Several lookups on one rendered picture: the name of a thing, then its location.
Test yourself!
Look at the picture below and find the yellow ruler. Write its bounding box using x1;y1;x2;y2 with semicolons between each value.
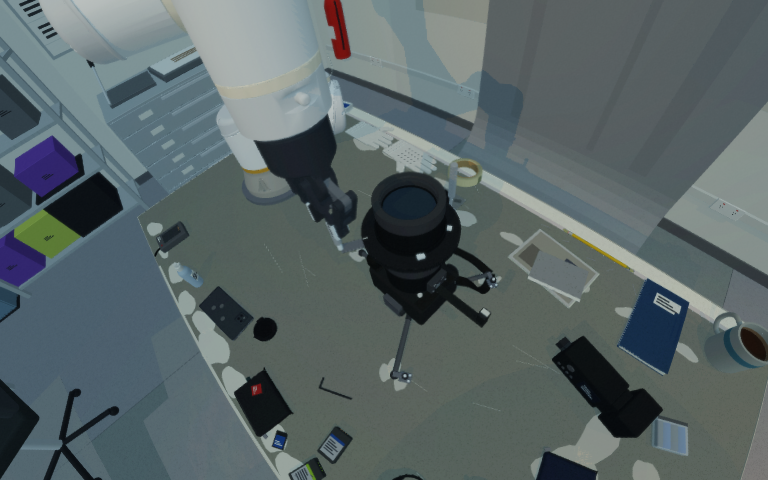
562;229;632;272

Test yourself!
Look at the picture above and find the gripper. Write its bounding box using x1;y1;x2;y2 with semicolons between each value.
254;116;360;253

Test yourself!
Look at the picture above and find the grey flat device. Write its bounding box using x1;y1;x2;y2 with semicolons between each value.
147;46;205;84

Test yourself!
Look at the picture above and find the dark blue case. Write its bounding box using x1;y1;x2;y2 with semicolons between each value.
535;450;599;480

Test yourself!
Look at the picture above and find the black box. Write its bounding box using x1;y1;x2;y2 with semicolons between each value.
44;172;125;239

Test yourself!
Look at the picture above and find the purple box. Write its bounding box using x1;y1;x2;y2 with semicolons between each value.
0;230;48;289
13;135;81;199

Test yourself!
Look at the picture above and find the blue spiral notebook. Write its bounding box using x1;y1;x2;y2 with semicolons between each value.
617;278;691;377

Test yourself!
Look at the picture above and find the black hex key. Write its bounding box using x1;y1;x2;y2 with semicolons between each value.
317;376;354;401

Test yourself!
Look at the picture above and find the black memory card, green stripe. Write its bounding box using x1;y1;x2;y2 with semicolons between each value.
288;457;328;480

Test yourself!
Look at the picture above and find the grey coffee mug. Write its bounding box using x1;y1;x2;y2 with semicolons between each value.
702;311;768;374

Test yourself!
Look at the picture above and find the beige tape roll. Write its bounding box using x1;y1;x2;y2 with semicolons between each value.
448;158;484;189

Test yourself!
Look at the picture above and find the white perforated cloth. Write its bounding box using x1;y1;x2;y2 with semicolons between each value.
382;139;439;176

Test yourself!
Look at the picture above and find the black lens collar ring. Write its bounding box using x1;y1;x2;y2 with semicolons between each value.
360;206;463;269

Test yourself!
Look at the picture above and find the black tripod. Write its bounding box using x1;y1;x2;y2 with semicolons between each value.
383;248;500;383

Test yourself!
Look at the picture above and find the white wall socket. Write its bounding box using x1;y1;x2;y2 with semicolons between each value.
709;197;746;223

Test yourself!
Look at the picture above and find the black pouch with red label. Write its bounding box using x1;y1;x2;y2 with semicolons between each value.
233;367;295;438

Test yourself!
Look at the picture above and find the dark grey pad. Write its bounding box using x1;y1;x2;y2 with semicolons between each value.
104;70;159;110

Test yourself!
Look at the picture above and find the black memory card, blue stripe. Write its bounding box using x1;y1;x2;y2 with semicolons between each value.
316;425;354;465

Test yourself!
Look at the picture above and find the grey drawer cabinet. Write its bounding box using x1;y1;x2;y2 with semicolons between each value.
94;44;234;194

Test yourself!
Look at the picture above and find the black rectangular plate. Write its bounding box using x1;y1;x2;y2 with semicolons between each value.
198;286;255;341

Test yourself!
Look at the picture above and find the green box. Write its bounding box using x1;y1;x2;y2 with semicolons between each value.
13;209;83;260

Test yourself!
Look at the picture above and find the black office chair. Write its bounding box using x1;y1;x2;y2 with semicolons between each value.
0;376;121;480

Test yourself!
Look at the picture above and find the grey air vent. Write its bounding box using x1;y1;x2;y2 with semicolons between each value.
4;0;74;59

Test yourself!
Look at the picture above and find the black camera body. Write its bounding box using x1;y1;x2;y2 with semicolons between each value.
551;335;665;440

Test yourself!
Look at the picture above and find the small clear bottle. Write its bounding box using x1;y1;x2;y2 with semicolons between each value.
176;263;206;289

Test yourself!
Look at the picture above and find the grey shelf unit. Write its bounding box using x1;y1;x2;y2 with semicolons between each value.
0;35;148;325

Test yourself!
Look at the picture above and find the dark grey box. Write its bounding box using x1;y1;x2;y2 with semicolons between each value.
0;74;44;142

